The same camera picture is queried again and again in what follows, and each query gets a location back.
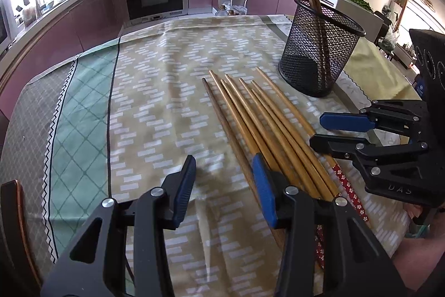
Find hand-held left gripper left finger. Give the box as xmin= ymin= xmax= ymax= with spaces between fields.
xmin=40 ymin=154 xmax=197 ymax=297

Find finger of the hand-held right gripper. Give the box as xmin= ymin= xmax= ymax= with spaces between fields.
xmin=309 ymin=133 xmax=445 ymax=207
xmin=319 ymin=99 xmax=426 ymax=142

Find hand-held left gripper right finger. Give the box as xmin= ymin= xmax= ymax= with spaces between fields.
xmin=252 ymin=153 xmax=406 ymax=297

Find bunch of bamboo chopsticks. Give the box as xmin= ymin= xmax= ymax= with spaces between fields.
xmin=209 ymin=67 xmax=372 ymax=270

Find black mesh utensil holder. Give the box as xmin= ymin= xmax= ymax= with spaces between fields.
xmin=278 ymin=0 xmax=367 ymax=98

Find person's right forearm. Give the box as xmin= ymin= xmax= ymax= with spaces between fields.
xmin=393 ymin=236 xmax=445 ymax=292

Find person's right hand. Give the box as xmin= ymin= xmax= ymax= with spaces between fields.
xmin=405 ymin=203 xmax=425 ymax=221

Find yellow cloth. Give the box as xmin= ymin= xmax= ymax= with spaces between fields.
xmin=342 ymin=38 xmax=423 ymax=103

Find white counter island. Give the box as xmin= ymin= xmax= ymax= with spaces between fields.
xmin=313 ymin=0 xmax=385 ymax=43

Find patterned beige green tablecloth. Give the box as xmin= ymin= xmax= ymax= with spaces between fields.
xmin=0 ymin=14 xmax=421 ymax=297

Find green plant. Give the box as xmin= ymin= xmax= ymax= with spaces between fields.
xmin=348 ymin=0 xmax=372 ymax=12

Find oil bottles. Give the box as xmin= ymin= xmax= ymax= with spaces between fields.
xmin=214 ymin=5 xmax=247 ymax=16

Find wooden chair back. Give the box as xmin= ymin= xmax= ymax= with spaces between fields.
xmin=0 ymin=180 xmax=42 ymax=297

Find white microwave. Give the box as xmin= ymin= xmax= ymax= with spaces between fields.
xmin=0 ymin=0 xmax=18 ymax=56

